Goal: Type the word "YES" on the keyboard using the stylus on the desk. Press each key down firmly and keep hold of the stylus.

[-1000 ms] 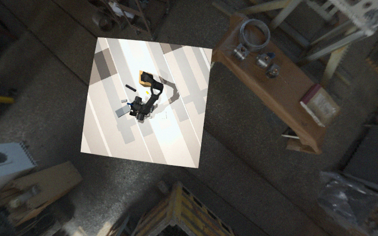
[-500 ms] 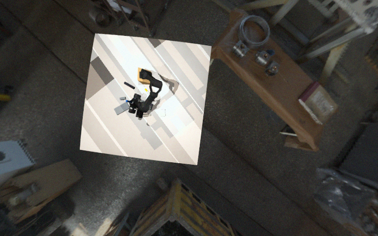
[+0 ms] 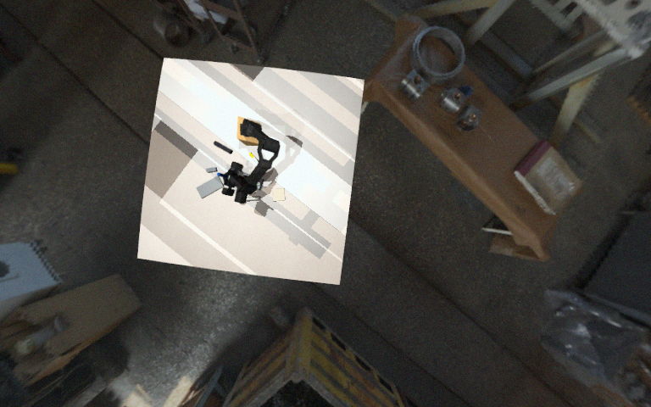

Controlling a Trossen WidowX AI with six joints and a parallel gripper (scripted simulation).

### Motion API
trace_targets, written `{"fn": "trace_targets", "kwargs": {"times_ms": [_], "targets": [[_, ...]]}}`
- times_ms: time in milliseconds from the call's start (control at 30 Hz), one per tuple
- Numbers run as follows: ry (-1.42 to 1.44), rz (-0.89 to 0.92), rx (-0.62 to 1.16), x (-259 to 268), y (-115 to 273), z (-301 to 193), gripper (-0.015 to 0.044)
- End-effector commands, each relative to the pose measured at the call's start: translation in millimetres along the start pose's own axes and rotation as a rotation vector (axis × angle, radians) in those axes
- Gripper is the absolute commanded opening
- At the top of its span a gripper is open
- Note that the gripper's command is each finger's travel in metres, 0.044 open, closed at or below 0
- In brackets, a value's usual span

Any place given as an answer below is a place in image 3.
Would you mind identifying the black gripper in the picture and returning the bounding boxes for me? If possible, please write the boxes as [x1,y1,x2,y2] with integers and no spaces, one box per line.
[221,161,243,196]

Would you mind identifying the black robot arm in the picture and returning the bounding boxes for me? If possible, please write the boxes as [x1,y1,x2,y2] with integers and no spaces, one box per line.
[235,118,281,204]

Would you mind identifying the grey keyboard with keys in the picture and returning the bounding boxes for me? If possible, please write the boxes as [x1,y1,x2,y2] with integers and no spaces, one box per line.
[237,171,264,191]

